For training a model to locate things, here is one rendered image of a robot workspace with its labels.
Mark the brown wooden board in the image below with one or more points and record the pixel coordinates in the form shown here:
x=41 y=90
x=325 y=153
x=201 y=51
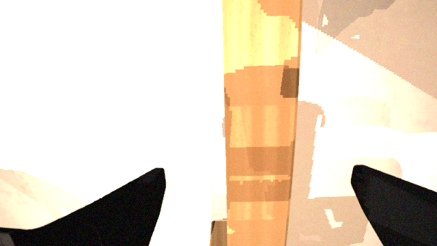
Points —
x=261 y=67

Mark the wooden post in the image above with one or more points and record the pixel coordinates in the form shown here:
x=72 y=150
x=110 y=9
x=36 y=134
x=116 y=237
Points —
x=218 y=233

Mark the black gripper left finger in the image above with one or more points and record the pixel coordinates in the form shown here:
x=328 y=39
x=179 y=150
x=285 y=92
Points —
x=126 y=216

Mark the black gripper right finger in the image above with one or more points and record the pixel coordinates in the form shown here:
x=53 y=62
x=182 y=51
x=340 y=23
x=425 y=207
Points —
x=400 y=212

